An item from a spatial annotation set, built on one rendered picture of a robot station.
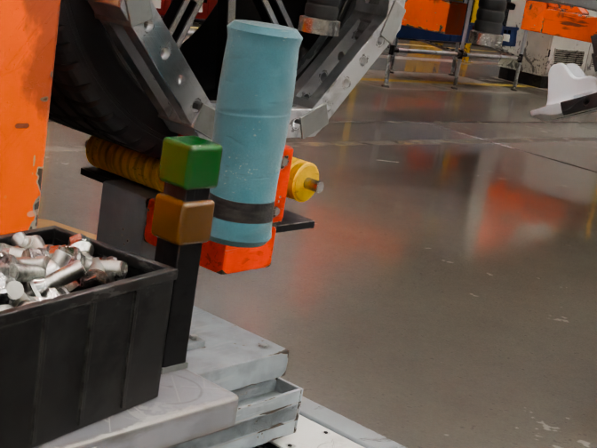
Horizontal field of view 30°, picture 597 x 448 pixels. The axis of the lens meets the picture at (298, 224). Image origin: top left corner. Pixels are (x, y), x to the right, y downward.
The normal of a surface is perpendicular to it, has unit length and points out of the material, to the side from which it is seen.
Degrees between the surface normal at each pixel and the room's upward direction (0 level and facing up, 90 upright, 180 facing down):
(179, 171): 90
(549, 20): 90
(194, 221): 90
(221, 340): 0
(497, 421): 0
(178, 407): 0
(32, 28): 90
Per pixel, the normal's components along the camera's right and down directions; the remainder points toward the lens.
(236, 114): -0.37, 0.17
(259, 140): 0.28, 0.31
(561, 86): -0.62, 0.11
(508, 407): 0.16, -0.96
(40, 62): 0.75, 0.28
